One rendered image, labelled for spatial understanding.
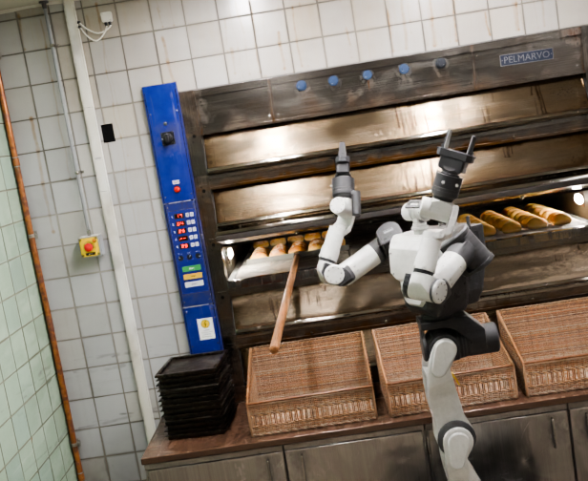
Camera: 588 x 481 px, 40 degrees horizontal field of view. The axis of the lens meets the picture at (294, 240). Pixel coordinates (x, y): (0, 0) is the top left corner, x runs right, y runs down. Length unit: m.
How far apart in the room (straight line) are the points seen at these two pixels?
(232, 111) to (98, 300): 1.11
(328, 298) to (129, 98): 1.33
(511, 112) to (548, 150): 0.26
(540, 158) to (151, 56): 1.87
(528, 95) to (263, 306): 1.59
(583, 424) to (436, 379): 0.85
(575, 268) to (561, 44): 1.05
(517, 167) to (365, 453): 1.49
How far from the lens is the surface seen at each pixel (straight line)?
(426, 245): 2.62
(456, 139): 3.88
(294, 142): 3.82
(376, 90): 3.85
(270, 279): 3.89
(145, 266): 3.96
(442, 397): 3.11
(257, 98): 3.85
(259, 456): 3.56
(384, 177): 3.85
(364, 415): 3.55
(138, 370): 4.06
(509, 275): 4.00
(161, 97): 3.85
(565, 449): 3.70
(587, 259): 4.09
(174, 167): 3.85
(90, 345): 4.10
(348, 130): 3.83
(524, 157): 3.96
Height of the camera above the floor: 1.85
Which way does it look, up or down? 8 degrees down
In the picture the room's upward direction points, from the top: 9 degrees counter-clockwise
